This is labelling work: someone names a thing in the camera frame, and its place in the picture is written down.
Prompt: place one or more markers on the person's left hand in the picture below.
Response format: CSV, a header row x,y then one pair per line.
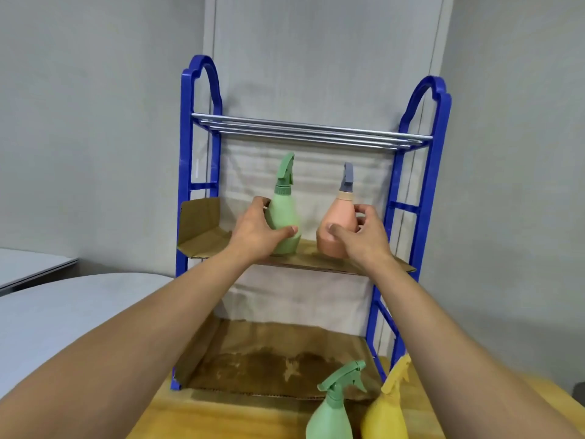
x,y
253,233

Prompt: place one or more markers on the person's right hand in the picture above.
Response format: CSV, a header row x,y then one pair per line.
x,y
368,240

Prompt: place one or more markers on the person's right thumb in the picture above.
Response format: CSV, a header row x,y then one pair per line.
x,y
340,230

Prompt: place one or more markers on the person's left thumb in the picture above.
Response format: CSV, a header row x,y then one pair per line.
x,y
284,233

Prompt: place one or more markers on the pink spray bottle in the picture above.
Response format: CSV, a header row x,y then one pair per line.
x,y
338,219

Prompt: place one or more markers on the light green spray bottle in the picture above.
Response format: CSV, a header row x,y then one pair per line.
x,y
284,214

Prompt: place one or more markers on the person's left forearm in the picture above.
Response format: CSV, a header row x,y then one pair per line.
x,y
123,345

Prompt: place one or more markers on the person's right forearm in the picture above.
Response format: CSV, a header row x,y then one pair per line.
x,y
457,361

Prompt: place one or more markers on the white cloth backdrop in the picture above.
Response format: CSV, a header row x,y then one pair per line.
x,y
310,178

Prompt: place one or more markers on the small cardboard shelf liner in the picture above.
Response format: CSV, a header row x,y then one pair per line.
x,y
201,233

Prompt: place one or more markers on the stained cardboard shelf liner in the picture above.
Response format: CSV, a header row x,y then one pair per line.
x,y
274,361

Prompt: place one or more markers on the blue shelf rack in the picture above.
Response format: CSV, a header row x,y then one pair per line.
x,y
201,132

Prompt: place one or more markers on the yellow spray bottle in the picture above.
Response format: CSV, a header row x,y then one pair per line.
x,y
388,409

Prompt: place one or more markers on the grey round table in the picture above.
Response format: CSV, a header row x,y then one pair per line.
x,y
59,320

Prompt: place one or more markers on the grey rectangular table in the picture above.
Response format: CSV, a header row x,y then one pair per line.
x,y
27,267

